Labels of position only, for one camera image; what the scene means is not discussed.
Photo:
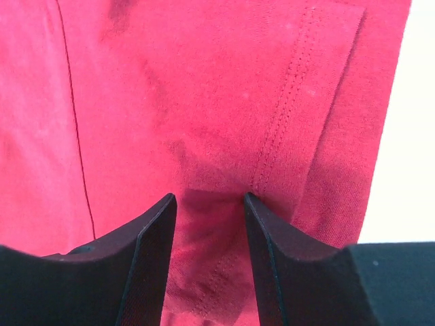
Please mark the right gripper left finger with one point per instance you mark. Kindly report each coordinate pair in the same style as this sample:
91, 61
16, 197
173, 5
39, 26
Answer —
117, 279

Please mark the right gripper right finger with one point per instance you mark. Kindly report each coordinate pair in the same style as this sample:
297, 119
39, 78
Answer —
301, 281

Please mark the dark red t-shirt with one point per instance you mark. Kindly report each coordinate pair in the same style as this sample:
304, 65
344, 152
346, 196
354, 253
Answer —
106, 106

